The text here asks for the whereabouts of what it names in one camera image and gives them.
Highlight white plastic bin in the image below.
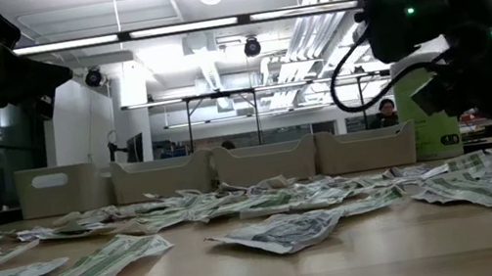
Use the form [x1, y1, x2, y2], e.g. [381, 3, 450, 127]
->
[210, 131, 323, 194]
[109, 147, 218, 207]
[313, 117, 421, 179]
[13, 158, 113, 222]

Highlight black computer monitor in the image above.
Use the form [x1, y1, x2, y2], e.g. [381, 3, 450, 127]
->
[107, 131, 148, 168]

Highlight green wipes canister white lid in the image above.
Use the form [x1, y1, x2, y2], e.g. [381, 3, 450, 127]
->
[388, 49, 466, 165]

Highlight long ceiling light bar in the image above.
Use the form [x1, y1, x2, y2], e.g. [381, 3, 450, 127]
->
[11, 0, 426, 66]

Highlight black ceiling camera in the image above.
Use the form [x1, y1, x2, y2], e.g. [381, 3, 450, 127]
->
[82, 65, 106, 90]
[242, 34, 264, 59]

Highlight black background table frame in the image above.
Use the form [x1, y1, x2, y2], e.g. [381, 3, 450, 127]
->
[120, 63, 399, 167]

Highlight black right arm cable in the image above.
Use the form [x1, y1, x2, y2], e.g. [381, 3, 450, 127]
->
[321, 15, 457, 118]

